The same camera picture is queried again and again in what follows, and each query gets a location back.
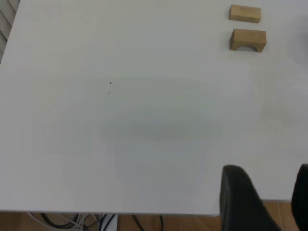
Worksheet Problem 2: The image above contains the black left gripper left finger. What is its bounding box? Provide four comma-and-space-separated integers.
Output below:
219, 165, 282, 231

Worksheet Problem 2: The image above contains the grey slatted panel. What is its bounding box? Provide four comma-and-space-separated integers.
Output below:
0, 0, 21, 64

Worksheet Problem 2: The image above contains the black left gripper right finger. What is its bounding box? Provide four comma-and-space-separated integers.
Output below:
291, 164, 308, 231

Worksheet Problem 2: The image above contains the thick black cable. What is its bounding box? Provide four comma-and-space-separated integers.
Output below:
40, 213, 81, 230

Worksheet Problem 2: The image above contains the arched wooden block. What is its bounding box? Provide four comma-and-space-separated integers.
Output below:
229, 28, 267, 53

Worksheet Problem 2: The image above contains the white power strip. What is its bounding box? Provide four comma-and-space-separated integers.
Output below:
100, 214, 118, 231

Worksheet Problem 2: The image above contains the thin white cable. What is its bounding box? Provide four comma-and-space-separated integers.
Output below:
27, 212, 103, 231

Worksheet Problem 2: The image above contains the flat rectangular wooden block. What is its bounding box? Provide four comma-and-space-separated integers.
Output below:
228, 4, 262, 24

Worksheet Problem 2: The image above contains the thin black cable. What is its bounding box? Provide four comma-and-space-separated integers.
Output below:
131, 215, 165, 231

